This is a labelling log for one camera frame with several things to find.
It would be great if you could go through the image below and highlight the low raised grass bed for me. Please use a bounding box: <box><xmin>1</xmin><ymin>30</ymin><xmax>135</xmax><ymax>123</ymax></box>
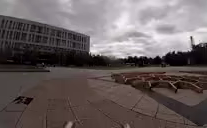
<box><xmin>0</xmin><ymin>64</ymin><xmax>51</xmax><ymax>73</ymax></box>

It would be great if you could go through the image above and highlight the low red-brown wooden structure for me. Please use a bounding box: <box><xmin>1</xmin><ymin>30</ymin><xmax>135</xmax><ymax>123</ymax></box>
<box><xmin>110</xmin><ymin>70</ymin><xmax>207</xmax><ymax>95</ymax></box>

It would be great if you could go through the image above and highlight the dark square ground cover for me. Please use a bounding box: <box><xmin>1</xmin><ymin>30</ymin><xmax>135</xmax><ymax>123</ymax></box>
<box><xmin>12</xmin><ymin>95</ymin><xmax>35</xmax><ymax>106</ymax></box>

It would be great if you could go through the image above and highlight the tall thin tower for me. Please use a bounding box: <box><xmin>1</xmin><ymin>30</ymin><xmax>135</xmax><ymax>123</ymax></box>
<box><xmin>189</xmin><ymin>35</ymin><xmax>196</xmax><ymax>52</ymax></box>

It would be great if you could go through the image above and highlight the row of dark trees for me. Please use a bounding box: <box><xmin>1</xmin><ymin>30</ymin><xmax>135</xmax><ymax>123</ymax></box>
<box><xmin>0</xmin><ymin>36</ymin><xmax>207</xmax><ymax>68</ymax></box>

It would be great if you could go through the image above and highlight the grey paved plaza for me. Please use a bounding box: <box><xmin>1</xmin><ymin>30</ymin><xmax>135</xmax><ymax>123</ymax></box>
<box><xmin>0</xmin><ymin>65</ymin><xmax>207</xmax><ymax>128</ymax></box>

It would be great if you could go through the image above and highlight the long grey office building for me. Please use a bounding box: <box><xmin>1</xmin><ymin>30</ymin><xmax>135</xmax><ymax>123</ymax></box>
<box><xmin>0</xmin><ymin>13</ymin><xmax>91</xmax><ymax>58</ymax></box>

